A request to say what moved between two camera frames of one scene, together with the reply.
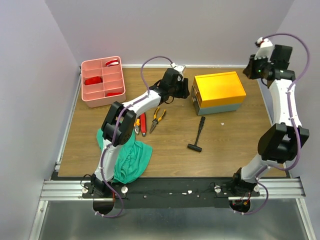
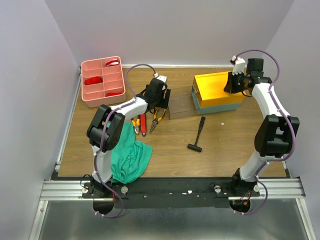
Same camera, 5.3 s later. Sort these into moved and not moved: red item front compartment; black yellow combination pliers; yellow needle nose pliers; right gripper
Moved: right gripper
Not moved: red item front compartment; yellow needle nose pliers; black yellow combination pliers
